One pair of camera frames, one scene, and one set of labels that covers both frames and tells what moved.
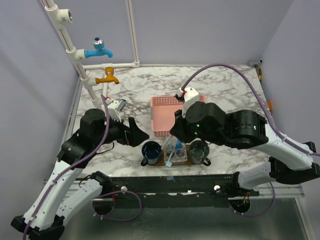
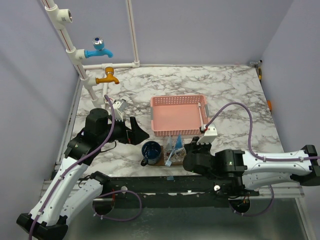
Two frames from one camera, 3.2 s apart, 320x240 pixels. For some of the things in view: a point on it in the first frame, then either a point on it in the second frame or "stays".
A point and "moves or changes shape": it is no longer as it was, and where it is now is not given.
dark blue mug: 151,151 stays
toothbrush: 169,163 stays
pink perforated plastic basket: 163,112 stays
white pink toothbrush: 166,141 moves or changes shape
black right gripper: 179,128 to 192,147
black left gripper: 132,135 stays
